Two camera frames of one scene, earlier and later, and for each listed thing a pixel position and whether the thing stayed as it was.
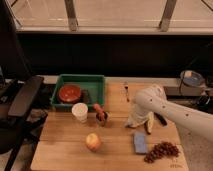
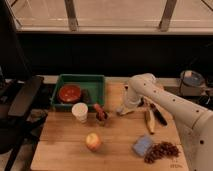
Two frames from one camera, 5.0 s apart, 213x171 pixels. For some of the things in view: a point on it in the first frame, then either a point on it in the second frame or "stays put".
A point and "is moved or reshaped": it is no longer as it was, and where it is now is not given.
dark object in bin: (85, 97) stays put
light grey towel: (136, 116) → (127, 107)
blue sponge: (140, 143) is moved or reshaped
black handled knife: (161, 119) stays put
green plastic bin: (71, 89) stays put
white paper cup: (80, 112) stays put
